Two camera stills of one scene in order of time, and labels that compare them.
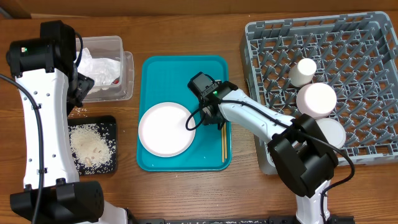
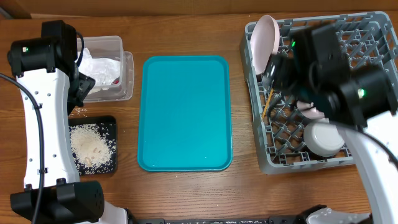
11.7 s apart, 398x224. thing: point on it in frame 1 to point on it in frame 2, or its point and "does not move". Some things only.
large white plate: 162,131 to 264,42
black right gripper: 206,120 to 278,68
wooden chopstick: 222,143 to 268,100
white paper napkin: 101,70 does not move
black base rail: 341,219 does not move
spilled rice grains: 78,111 does not move
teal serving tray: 165,79 does not move
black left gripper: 86,84 does not move
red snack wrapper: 115,81 does not move
